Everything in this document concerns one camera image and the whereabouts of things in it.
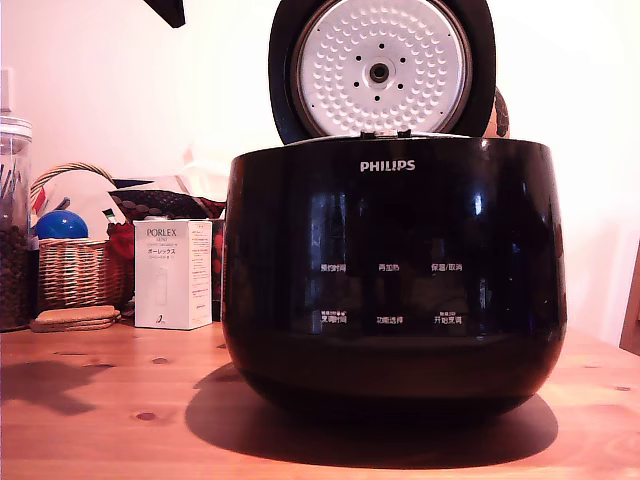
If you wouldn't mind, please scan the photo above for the blue ball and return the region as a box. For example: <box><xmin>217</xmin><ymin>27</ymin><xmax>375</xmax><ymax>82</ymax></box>
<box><xmin>34</xmin><ymin>209</ymin><xmax>90</xmax><ymax>241</ymax></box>

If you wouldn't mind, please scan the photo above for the woven wicker basket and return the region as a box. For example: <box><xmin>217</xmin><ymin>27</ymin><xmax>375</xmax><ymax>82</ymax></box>
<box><xmin>30</xmin><ymin>162</ymin><xmax>134</xmax><ymax>314</ymax></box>

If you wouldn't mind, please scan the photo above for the cork coaster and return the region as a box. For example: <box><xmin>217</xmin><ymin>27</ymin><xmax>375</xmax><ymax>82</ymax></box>
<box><xmin>29</xmin><ymin>318</ymin><xmax>119</xmax><ymax>334</ymax></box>
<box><xmin>37</xmin><ymin>305</ymin><xmax>123</xmax><ymax>325</ymax></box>

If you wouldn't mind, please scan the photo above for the dark dotted patterned cloth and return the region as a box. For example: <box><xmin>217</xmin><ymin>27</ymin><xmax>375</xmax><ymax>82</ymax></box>
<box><xmin>108</xmin><ymin>187</ymin><xmax>227</xmax><ymax>221</ymax></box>

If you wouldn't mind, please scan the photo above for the dark box with red spots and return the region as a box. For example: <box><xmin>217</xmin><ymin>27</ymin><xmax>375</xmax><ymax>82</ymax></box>
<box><xmin>211</xmin><ymin>217</ymin><xmax>227</xmax><ymax>323</ymax></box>

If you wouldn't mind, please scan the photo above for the white plastic bag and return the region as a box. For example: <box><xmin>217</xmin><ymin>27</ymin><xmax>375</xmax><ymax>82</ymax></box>
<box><xmin>174</xmin><ymin>158</ymin><xmax>234</xmax><ymax>197</ymax></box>

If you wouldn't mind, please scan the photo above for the glass jar with coffee beans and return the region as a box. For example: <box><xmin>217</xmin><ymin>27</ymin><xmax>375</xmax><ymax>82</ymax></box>
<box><xmin>0</xmin><ymin>113</ymin><xmax>40</xmax><ymax>334</ymax></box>

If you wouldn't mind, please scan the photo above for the black rice cooker lid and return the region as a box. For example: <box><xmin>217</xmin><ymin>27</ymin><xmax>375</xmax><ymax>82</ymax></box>
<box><xmin>267</xmin><ymin>0</ymin><xmax>497</xmax><ymax>146</ymax></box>

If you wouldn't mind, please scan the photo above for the black Philips rice cooker body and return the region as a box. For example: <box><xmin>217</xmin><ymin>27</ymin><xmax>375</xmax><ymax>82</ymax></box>
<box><xmin>222</xmin><ymin>133</ymin><xmax>569</xmax><ymax>419</ymax></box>

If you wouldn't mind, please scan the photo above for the white Porlex box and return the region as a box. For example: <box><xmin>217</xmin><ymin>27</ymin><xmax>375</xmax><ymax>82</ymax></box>
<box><xmin>133</xmin><ymin>218</ymin><xmax>214</xmax><ymax>331</ymax></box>

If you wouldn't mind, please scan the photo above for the red cloth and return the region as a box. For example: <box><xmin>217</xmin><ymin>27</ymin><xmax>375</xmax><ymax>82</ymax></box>
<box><xmin>107</xmin><ymin>224</ymin><xmax>135</xmax><ymax>301</ymax></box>

